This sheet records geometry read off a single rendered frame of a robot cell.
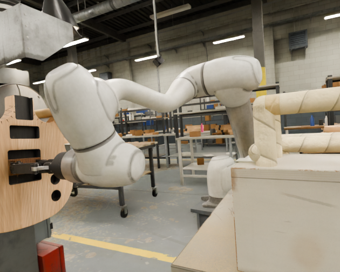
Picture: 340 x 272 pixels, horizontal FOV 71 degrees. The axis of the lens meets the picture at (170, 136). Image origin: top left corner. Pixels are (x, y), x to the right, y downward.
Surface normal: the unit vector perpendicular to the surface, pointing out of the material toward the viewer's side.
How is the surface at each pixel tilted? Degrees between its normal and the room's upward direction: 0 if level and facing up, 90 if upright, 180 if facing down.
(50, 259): 90
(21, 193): 88
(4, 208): 88
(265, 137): 90
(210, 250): 0
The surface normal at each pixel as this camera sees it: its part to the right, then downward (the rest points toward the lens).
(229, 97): -0.34, 0.74
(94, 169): -0.32, 0.40
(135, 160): 0.85, -0.11
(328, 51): -0.44, 0.08
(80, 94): 0.54, 0.04
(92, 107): 0.75, 0.06
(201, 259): -0.07, -1.00
